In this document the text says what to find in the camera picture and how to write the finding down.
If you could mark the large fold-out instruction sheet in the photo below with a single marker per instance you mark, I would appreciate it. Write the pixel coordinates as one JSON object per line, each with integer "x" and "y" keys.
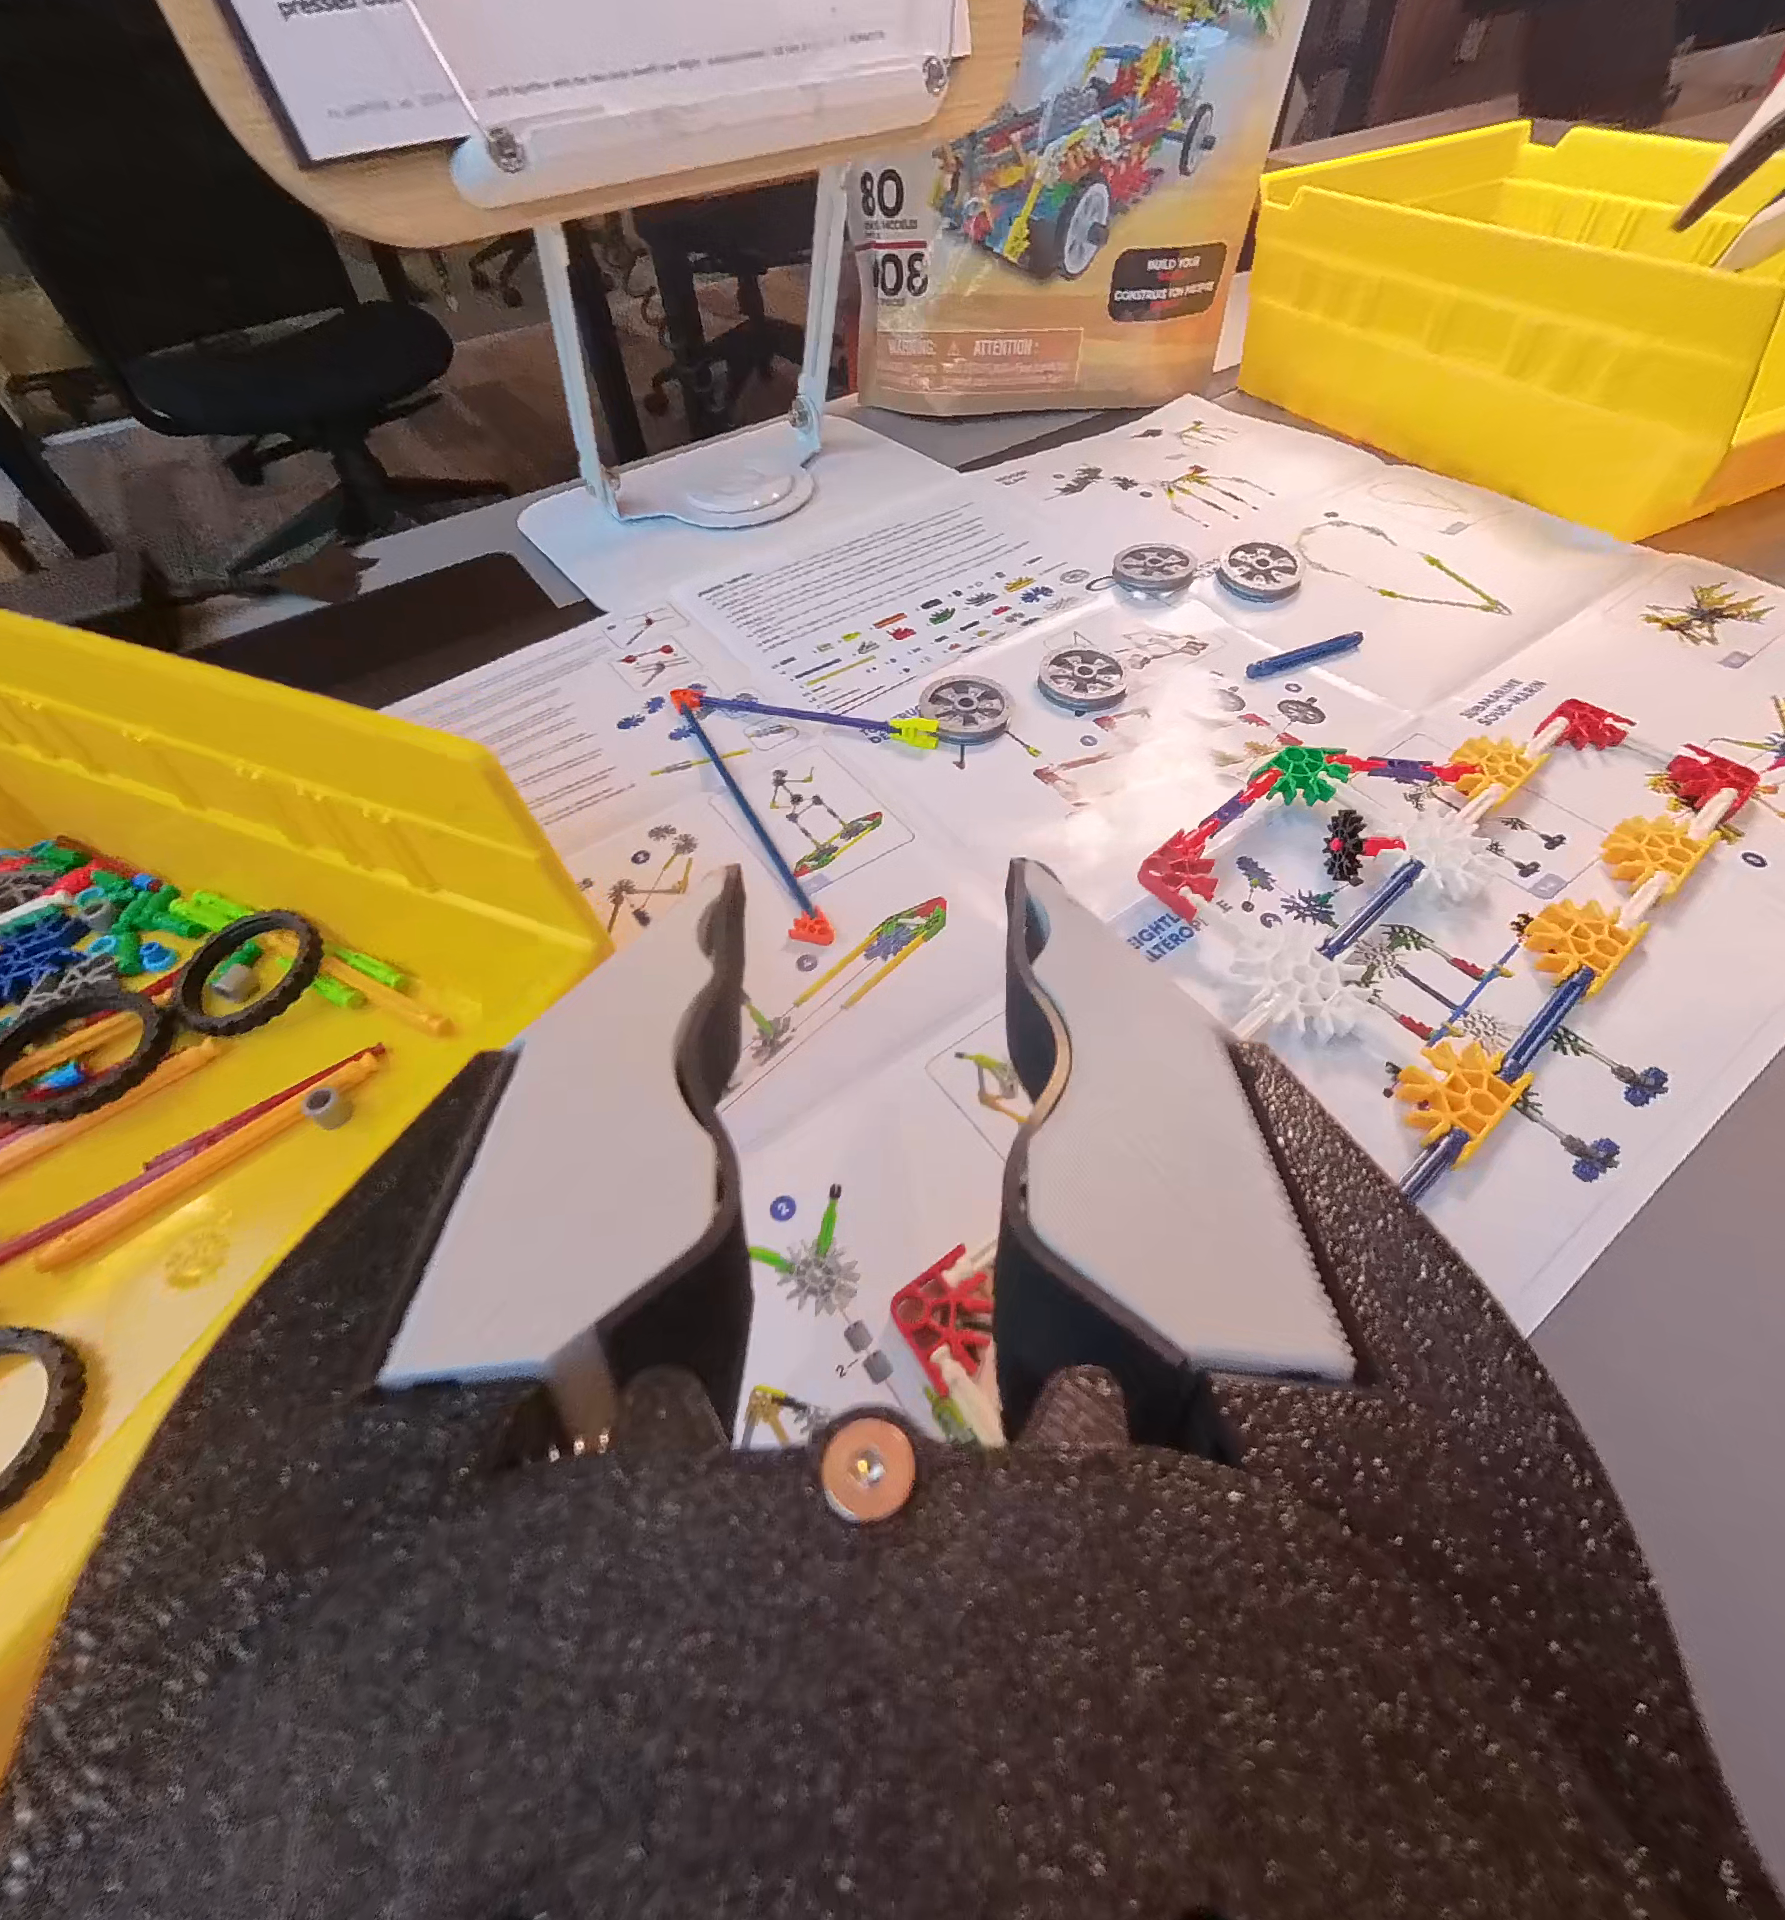
{"x": 1553, "y": 646}

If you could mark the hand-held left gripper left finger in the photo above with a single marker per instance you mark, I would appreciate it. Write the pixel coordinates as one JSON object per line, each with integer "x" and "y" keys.
{"x": 563, "y": 1229}

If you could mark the red plastic connector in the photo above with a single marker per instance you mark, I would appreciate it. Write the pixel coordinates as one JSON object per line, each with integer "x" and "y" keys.
{"x": 940, "y": 1315}

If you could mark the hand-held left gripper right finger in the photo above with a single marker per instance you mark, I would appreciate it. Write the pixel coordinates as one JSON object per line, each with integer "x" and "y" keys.
{"x": 1178, "y": 1229}

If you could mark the grey desk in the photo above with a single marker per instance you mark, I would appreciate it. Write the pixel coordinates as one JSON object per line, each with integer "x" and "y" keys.
{"x": 1732, "y": 1442}

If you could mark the white document stand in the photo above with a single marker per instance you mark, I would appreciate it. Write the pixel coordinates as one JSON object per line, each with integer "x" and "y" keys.
{"x": 609, "y": 540}

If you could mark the yellow plastic parts bin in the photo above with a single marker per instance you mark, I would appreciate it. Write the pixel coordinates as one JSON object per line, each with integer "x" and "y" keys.
{"x": 292, "y": 781}
{"x": 1493, "y": 328}

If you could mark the pile of colourful construction pieces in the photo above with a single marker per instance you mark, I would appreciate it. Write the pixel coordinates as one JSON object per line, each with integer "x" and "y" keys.
{"x": 22, "y": 962}

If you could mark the colourful rod and connector model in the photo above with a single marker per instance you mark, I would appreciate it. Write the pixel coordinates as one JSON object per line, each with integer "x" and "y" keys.
{"x": 1300, "y": 974}

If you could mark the brown construction set bag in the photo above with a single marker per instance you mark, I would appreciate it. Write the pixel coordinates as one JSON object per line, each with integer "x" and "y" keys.
{"x": 966, "y": 328}

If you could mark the printed paper on stand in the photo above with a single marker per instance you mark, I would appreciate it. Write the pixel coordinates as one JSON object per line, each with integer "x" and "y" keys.
{"x": 595, "y": 60}

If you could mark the short blue plastic rod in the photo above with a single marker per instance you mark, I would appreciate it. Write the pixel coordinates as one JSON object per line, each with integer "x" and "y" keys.
{"x": 1300, "y": 650}

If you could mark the blue rods with small connectors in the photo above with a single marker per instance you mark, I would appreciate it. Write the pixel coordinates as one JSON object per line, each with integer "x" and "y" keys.
{"x": 800, "y": 716}

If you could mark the parts list instruction sheet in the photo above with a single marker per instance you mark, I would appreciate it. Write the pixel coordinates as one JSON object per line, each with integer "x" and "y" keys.
{"x": 861, "y": 588}

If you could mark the black office chair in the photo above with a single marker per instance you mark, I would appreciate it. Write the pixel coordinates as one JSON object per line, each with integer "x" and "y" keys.
{"x": 261, "y": 374}
{"x": 718, "y": 254}

